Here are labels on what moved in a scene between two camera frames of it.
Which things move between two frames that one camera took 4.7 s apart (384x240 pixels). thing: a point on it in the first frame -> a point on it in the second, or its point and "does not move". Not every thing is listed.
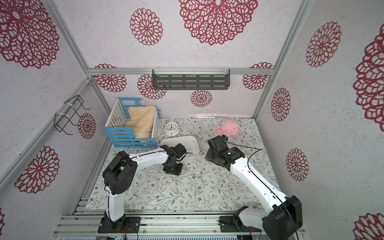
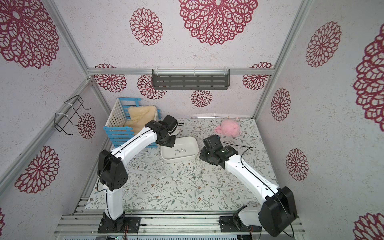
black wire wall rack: x=71 y=114 does not move
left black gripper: x=177 y=172 -> x=171 y=144
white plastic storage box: x=190 y=143 does not move
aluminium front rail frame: x=164 y=223 does not move
